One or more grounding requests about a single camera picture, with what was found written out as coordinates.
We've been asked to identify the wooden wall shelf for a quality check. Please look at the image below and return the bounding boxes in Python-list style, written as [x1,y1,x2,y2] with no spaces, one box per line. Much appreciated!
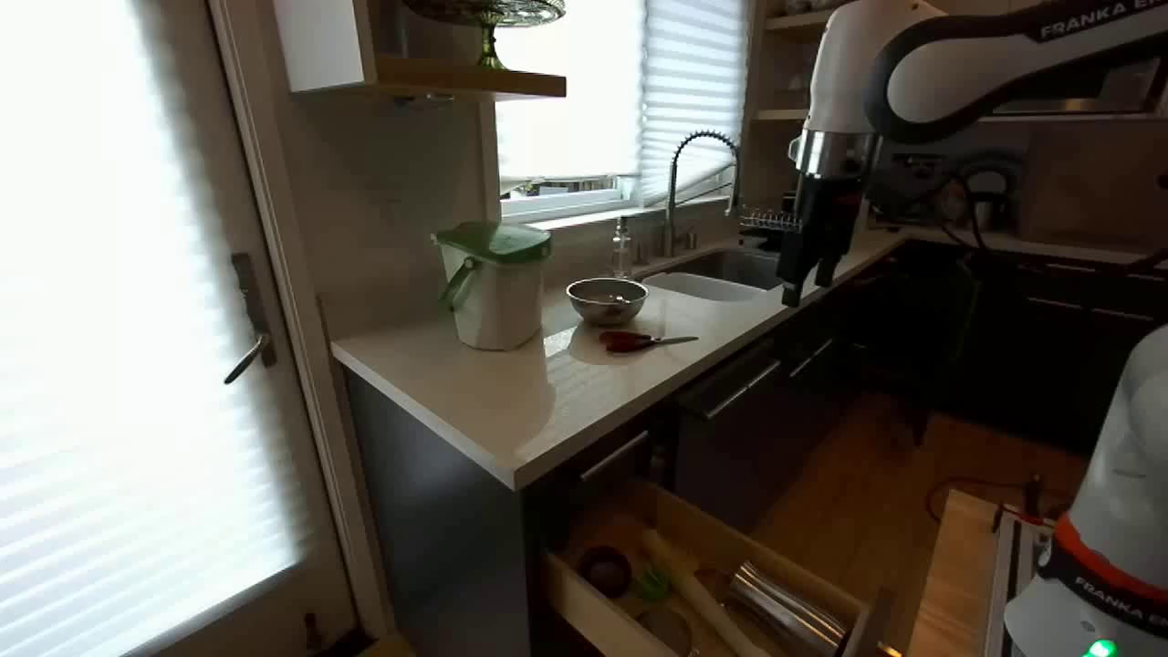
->
[270,0,569,102]

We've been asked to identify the white bin with green lid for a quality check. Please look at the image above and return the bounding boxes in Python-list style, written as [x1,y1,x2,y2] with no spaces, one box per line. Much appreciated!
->
[431,220,556,354]

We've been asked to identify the short silver drawer handle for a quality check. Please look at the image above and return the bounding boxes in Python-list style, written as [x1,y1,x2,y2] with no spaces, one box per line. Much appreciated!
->
[577,427,655,485]

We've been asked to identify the long silver cabinet handle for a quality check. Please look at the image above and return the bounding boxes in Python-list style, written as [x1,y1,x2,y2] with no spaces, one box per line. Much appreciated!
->
[704,357,789,422]

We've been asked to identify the green kitchen utensil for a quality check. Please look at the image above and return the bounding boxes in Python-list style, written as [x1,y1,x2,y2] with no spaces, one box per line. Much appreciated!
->
[636,565,678,604]

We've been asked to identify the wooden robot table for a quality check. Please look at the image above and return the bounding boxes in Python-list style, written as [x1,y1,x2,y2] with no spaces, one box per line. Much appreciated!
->
[905,485,1003,657]

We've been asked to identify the metal door handle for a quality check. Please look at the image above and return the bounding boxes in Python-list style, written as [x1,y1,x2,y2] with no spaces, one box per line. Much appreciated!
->
[219,251,282,386]

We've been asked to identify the wooden rolling pin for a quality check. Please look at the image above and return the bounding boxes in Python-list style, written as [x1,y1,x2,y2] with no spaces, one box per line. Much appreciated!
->
[636,524,778,657]

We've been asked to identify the red handled scissors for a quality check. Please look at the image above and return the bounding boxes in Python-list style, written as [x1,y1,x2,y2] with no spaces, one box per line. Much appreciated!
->
[599,328,700,357]

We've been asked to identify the silver metal bowl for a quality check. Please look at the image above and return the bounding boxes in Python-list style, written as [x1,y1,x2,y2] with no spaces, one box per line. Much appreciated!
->
[563,272,652,328]

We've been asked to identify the silver sink cabinet handle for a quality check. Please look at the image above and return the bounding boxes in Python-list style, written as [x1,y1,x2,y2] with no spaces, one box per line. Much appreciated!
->
[783,334,839,383]

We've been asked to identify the open wooden drawer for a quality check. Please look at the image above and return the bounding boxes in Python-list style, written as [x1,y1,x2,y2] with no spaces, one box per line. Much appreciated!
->
[540,475,900,657]

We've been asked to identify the glass cake stand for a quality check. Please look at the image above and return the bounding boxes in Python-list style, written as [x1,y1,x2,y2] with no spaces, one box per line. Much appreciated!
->
[402,0,569,73]

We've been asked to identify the white door blind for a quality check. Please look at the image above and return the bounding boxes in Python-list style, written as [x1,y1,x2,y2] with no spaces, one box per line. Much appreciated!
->
[0,0,305,657]

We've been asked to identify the undermount kitchen sink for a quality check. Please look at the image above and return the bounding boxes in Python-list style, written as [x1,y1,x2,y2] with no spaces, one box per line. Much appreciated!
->
[638,239,789,295]

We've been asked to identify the clear soap dispenser bottle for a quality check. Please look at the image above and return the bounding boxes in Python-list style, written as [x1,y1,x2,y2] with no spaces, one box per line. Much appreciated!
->
[610,216,638,282]

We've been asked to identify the silver foil roll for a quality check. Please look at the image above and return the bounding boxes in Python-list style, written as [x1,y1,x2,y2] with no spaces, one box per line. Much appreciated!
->
[726,558,855,657]

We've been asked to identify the small dark bowl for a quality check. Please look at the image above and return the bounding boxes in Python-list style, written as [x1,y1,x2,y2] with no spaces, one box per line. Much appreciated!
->
[571,541,638,603]

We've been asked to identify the white window blind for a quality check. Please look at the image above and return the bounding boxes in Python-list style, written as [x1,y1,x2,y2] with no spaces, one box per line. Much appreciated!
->
[638,0,747,204]

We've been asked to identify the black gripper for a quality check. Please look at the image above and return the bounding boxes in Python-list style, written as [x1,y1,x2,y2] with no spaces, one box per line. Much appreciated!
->
[772,175,876,310]

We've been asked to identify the chrome kitchen faucet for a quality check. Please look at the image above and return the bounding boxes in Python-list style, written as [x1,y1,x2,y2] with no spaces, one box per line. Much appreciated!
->
[660,126,743,261]

